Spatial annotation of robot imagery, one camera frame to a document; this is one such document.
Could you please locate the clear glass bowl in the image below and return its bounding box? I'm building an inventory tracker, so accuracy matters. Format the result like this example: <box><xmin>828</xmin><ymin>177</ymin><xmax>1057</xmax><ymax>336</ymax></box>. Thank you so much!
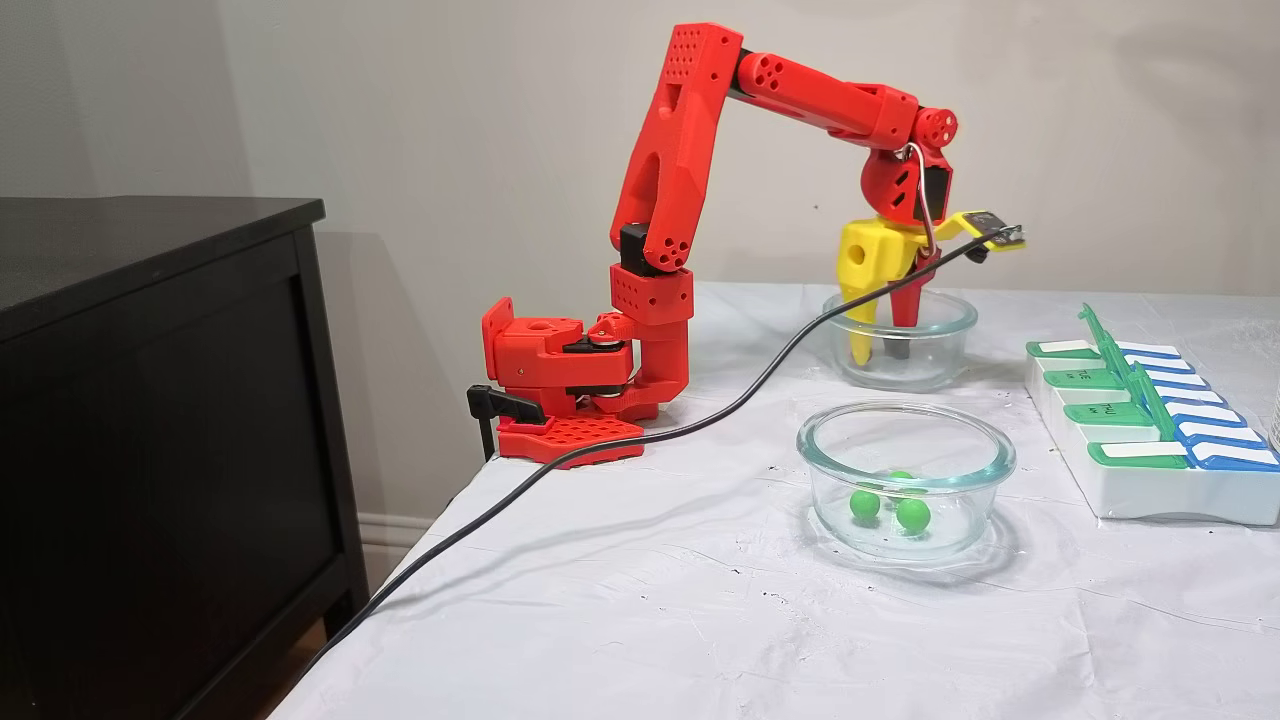
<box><xmin>823</xmin><ymin>287</ymin><xmax>979</xmax><ymax>392</ymax></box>
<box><xmin>797</xmin><ymin>400</ymin><xmax>1018</xmax><ymax>561</ymax></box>

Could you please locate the white weekly pill organizer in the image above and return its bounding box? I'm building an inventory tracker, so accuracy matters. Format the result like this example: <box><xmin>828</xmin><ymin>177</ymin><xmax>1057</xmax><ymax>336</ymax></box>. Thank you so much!
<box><xmin>1024</xmin><ymin>304</ymin><xmax>1280</xmax><ymax>527</ymax></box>

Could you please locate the black table clamp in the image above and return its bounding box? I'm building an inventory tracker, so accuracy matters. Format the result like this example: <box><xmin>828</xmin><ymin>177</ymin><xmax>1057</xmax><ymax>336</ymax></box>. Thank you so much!
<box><xmin>466</xmin><ymin>385</ymin><xmax>549</xmax><ymax>463</ymax></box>

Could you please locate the white baseboard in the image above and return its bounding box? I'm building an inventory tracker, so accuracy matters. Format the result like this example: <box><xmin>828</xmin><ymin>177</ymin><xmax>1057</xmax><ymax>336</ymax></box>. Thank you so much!
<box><xmin>357</xmin><ymin>512</ymin><xmax>446</xmax><ymax>593</ymax></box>

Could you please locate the black wooden cabinet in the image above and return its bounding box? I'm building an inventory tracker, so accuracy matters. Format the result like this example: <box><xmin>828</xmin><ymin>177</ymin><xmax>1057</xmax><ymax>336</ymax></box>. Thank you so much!
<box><xmin>0</xmin><ymin>196</ymin><xmax>369</xmax><ymax>720</ymax></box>

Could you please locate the thin servo wire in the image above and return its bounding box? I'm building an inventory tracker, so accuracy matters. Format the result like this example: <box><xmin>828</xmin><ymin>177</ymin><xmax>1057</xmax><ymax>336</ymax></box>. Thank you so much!
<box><xmin>903</xmin><ymin>142</ymin><xmax>943</xmax><ymax>256</ymax></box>

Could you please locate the black camera cable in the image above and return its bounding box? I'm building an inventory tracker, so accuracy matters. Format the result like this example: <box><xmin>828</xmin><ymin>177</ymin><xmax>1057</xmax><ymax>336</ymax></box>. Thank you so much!
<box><xmin>300</xmin><ymin>232</ymin><xmax>1011</xmax><ymax>686</ymax></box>

